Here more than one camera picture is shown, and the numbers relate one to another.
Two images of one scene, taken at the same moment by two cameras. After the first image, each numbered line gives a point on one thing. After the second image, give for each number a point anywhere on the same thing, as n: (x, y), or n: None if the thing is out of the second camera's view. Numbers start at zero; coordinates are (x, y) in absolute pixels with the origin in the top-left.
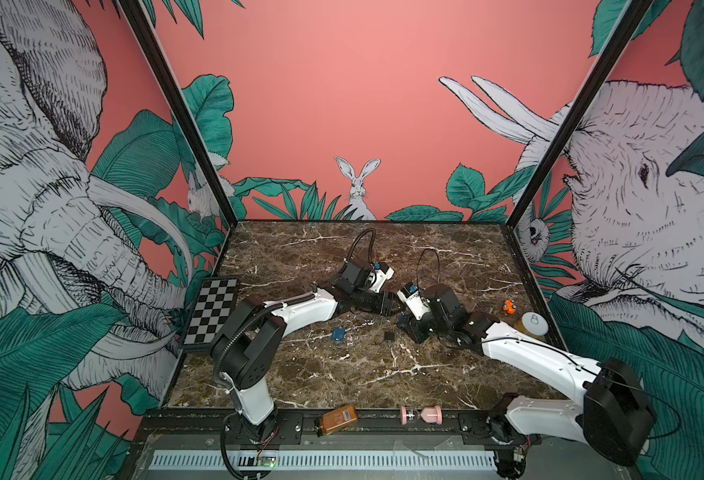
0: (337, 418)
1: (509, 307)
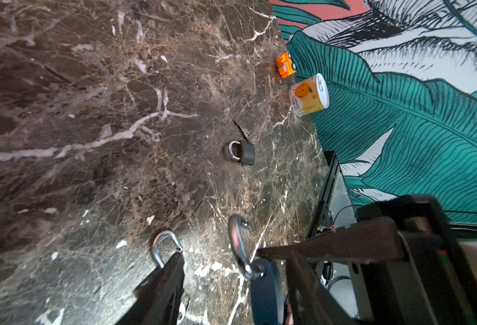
0: None
1: (284, 65)
